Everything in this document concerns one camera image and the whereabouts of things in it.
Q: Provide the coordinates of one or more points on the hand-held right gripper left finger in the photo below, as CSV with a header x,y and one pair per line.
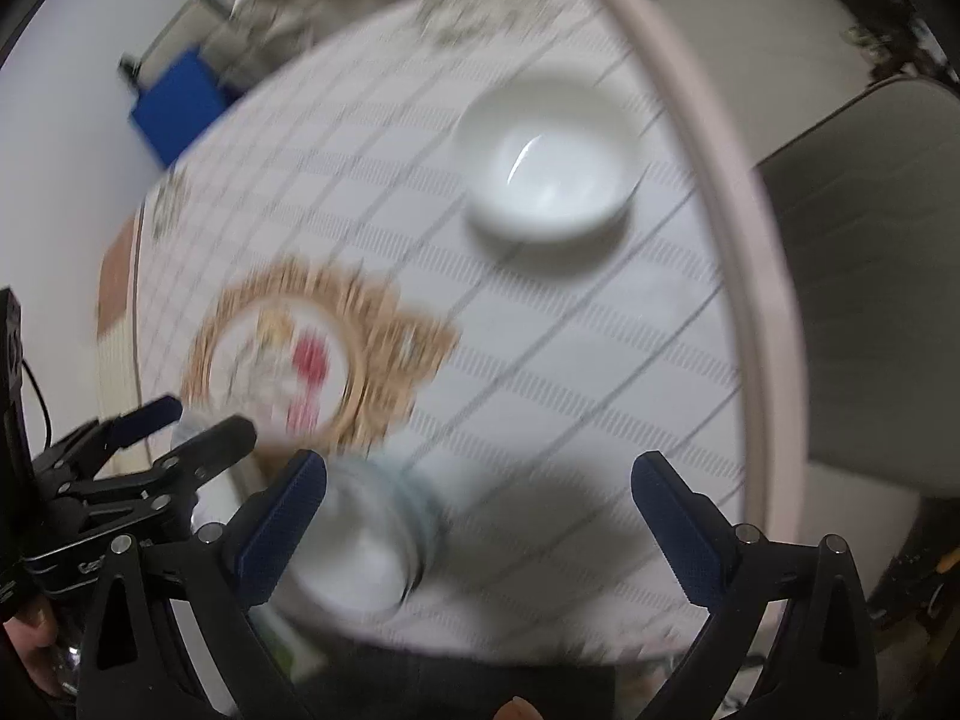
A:
x,y
285,532

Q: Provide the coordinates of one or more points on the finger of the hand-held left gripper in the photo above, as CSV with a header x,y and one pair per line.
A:
x,y
154,414
217,444

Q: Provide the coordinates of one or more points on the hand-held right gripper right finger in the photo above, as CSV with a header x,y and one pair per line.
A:
x,y
675,532

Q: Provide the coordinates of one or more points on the blue-grey bowl dark rim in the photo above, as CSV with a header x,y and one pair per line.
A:
x,y
360,547

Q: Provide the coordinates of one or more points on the white bowl floral print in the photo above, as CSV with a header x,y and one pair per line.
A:
x,y
547,180

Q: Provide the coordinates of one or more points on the person's left hand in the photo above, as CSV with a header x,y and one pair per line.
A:
x,y
34,630

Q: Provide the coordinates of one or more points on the beige striped cloth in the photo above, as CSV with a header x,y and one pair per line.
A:
x,y
116,360

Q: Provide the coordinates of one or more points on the brown cloth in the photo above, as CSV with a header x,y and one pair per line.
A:
x,y
116,277

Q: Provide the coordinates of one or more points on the diamond patterned floral tablecloth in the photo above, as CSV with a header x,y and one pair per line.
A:
x,y
562,390

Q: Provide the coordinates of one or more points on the grey upholstered chair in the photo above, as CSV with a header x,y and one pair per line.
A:
x,y
862,300

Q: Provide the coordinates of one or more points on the blue folded pad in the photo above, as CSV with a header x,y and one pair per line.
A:
x,y
180,105

